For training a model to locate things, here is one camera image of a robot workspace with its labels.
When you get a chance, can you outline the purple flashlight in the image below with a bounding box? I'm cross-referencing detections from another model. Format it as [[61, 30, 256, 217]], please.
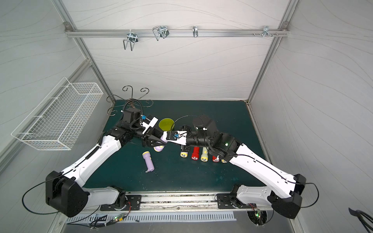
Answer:
[[142, 151, 154, 173], [180, 145, 190, 158], [153, 135, 167, 152]]

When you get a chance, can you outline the red flashlight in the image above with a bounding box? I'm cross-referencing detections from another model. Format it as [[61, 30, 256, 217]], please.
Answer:
[[191, 147, 200, 161]]

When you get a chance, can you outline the red flashlight horizontal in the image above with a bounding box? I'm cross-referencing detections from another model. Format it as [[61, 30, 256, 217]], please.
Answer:
[[212, 156, 220, 163]]

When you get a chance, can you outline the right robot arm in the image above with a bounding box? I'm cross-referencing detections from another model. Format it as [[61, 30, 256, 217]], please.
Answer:
[[172, 115, 307, 219]]

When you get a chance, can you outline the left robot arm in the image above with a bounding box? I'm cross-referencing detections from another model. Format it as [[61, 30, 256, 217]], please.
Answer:
[[45, 108, 166, 217]]

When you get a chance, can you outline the lime green bowl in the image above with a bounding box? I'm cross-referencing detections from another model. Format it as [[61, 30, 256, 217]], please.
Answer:
[[158, 118, 174, 131]]

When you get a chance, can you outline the dark green table mat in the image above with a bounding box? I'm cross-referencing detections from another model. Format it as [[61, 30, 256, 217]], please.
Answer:
[[85, 101, 264, 192]]

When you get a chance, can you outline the white vent strip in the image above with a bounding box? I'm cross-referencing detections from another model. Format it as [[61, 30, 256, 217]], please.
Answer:
[[66, 211, 237, 225]]

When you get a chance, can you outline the left green-lit circuit board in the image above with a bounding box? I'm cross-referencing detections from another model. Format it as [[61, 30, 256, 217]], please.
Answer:
[[113, 214, 126, 222]]

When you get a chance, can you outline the green-lit circuit board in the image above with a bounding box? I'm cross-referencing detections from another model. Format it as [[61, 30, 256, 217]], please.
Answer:
[[113, 214, 126, 222], [254, 209, 262, 219]]

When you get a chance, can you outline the metal double hook left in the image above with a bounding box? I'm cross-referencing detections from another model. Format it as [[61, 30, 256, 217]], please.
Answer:
[[123, 32, 139, 51]]

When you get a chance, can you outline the metal double hook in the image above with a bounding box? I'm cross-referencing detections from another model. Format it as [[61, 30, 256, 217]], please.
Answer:
[[123, 32, 139, 51], [152, 25, 170, 41]]

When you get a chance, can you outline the right green-lit circuit board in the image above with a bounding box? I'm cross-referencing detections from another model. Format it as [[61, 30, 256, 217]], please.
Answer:
[[254, 209, 262, 219]]

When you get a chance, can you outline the metal double hook middle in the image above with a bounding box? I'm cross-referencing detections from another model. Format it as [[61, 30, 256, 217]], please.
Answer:
[[152, 25, 170, 41]]

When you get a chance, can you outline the small metal hook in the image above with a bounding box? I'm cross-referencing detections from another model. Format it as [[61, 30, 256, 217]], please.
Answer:
[[192, 26, 198, 38]]

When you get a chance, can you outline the black object bottom right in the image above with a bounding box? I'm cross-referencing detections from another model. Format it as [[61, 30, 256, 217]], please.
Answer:
[[348, 208, 373, 233]]

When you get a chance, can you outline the copper wire jewelry stand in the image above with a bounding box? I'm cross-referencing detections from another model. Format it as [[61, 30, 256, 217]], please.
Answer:
[[106, 85, 153, 117]]

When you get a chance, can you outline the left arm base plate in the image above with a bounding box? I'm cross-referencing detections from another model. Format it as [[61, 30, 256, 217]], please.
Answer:
[[100, 194, 141, 211]]

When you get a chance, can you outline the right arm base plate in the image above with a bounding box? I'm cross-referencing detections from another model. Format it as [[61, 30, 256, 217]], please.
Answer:
[[215, 193, 242, 209]]

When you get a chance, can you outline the aluminium front rail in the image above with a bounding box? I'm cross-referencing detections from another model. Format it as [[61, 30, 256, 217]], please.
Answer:
[[56, 190, 298, 215]]

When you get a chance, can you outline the aluminium rail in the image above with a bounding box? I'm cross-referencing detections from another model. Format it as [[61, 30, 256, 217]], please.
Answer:
[[56, 190, 298, 215], [65, 28, 290, 38]]

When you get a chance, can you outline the white wire basket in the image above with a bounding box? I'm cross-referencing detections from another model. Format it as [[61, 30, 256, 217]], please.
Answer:
[[11, 77, 103, 150]]

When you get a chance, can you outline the aluminium top rail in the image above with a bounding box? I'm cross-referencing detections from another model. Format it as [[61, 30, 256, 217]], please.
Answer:
[[65, 28, 290, 38]]

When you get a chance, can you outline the metal hook bracket right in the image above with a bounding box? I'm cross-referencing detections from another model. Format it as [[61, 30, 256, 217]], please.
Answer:
[[253, 26, 278, 38]]

